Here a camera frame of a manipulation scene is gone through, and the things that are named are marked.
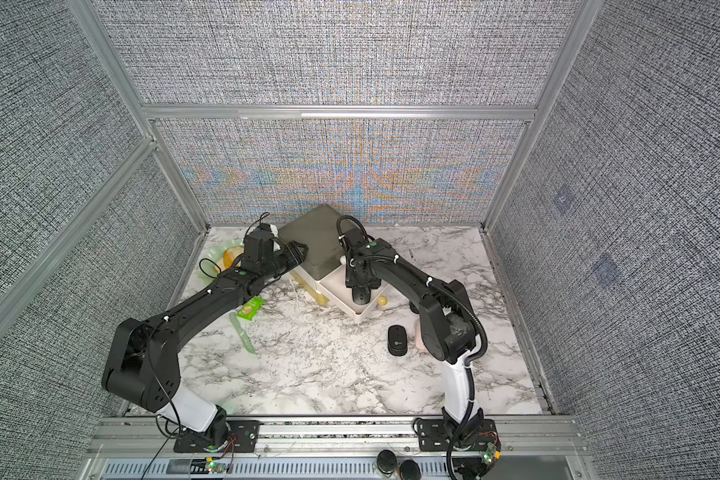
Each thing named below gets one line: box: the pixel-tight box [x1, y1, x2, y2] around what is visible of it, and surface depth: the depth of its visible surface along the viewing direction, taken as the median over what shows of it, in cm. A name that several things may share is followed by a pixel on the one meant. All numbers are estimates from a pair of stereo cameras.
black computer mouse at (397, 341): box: [387, 324, 408, 357], surface depth 89 cm
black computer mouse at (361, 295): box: [352, 287, 371, 305], surface depth 90 cm
